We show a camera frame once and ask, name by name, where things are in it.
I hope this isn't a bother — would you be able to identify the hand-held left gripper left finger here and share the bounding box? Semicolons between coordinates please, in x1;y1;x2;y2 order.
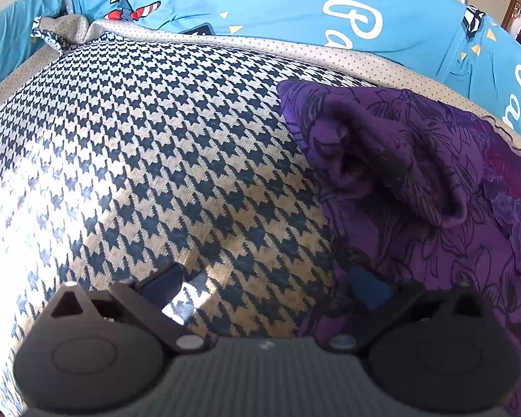
48;264;207;353

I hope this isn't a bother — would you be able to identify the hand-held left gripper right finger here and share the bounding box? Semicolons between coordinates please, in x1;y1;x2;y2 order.
328;265;498;354

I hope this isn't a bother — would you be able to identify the purple floral shirt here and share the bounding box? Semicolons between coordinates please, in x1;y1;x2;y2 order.
277;79;521;417

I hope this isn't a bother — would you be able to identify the houndstooth bed mat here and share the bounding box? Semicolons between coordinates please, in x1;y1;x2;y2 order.
0;30;374;417

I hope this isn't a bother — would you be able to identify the beige dotted bed sheet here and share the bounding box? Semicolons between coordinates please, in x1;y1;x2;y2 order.
0;15;521;157

